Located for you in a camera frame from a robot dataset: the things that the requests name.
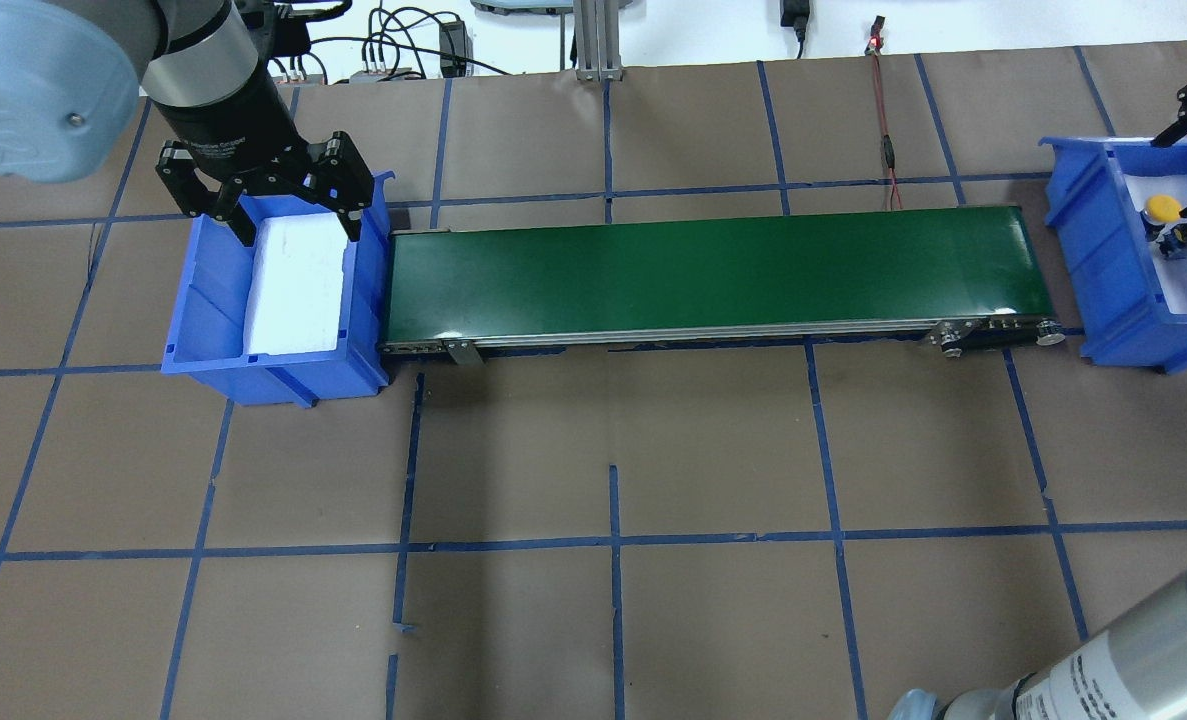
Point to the aluminium frame post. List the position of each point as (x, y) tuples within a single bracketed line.
[(597, 41)]

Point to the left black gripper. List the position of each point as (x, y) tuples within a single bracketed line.
[(236, 120)]

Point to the left white foam pad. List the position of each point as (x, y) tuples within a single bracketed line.
[(295, 298)]

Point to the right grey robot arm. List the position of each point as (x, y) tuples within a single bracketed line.
[(1134, 668)]

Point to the right blue plastic bin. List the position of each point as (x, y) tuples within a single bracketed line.
[(1127, 321)]

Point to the green conveyor belt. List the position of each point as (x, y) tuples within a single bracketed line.
[(959, 278)]

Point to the left blue plastic bin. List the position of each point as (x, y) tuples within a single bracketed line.
[(206, 339)]

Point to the yellow push button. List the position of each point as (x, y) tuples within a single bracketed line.
[(1159, 213)]

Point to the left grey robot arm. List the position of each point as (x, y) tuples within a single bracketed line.
[(71, 73)]

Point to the blue plastic bin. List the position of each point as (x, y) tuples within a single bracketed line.
[(1127, 321), (206, 339)]

